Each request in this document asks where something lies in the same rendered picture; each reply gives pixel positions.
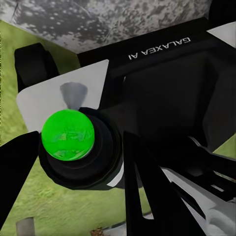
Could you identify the insectifuge atomizer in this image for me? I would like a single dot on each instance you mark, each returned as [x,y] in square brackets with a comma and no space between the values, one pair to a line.
[81,148]

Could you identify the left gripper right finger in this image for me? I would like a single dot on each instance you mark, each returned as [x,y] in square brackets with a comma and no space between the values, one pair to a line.
[171,215]

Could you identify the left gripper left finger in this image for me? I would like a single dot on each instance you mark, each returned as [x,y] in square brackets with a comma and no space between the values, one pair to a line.
[17,158]

